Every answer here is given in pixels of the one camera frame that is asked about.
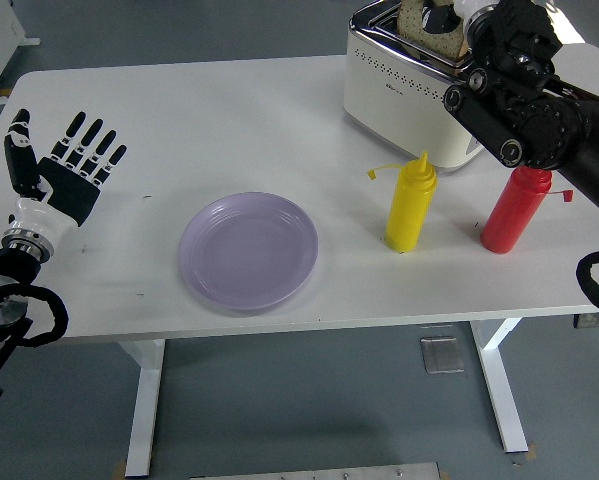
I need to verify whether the grey metal base plate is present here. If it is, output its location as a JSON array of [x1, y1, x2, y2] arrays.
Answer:
[[188, 462, 441, 480]]

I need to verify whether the yellow squeeze bottle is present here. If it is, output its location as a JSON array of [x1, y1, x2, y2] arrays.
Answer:
[[366, 151, 438, 254]]

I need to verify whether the purple round plate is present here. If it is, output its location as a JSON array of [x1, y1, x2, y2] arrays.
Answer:
[[178, 192, 320, 311]]

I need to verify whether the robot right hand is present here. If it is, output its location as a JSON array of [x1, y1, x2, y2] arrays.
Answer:
[[418, 0, 495, 35]]

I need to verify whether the metal floor outlet cover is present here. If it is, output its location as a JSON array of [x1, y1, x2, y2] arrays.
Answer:
[[419, 335, 465, 375]]

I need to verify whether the cream and chrome toaster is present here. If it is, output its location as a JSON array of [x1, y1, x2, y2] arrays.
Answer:
[[342, 0, 485, 175]]

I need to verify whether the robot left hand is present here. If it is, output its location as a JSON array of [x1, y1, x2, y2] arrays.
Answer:
[[3, 108, 129, 241]]

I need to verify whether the red squeeze bottle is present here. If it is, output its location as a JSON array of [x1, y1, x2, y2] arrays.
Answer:
[[480, 167, 575, 255]]

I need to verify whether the white table leg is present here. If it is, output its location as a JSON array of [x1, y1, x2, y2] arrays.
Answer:
[[468, 318, 529, 455], [117, 339, 166, 477]]

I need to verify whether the brown bread slice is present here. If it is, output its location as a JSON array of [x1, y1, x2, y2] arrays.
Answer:
[[397, 0, 473, 64]]

